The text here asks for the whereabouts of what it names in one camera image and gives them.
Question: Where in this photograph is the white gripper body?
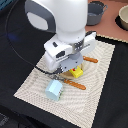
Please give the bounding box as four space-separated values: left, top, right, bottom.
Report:
44 31 96 74

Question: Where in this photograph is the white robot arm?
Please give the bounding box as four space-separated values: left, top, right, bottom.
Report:
25 0 96 74

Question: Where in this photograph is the beige bowl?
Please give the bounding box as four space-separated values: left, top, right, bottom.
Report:
119 5 128 30

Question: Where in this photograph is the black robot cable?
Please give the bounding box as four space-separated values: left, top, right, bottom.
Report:
4 0 58 80

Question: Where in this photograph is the light blue milk carton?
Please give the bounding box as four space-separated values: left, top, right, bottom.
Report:
45 80 63 101

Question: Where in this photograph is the yellow butter box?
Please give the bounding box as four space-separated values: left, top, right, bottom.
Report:
70 66 83 78

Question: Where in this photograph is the white woven placemat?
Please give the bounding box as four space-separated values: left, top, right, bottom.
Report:
14 41 115 128

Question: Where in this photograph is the wooden handled fork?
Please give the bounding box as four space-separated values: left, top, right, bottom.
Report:
48 73 87 91

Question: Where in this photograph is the right grey pot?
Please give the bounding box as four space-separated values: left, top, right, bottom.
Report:
87 1 108 26

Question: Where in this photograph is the round wooden plate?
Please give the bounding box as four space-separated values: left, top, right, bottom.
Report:
60 63 85 79

